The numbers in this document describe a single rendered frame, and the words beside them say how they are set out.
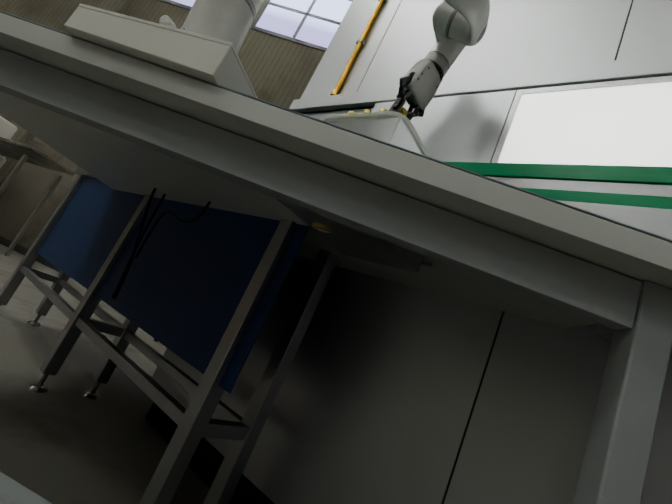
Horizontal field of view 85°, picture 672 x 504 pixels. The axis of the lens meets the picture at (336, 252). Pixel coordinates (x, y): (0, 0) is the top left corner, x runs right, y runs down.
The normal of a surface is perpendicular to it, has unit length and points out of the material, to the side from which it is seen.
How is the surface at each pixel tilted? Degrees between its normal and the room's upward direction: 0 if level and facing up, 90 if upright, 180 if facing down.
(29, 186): 90
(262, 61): 90
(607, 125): 90
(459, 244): 90
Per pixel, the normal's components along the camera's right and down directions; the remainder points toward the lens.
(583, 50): -0.51, -0.43
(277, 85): -0.06, -0.28
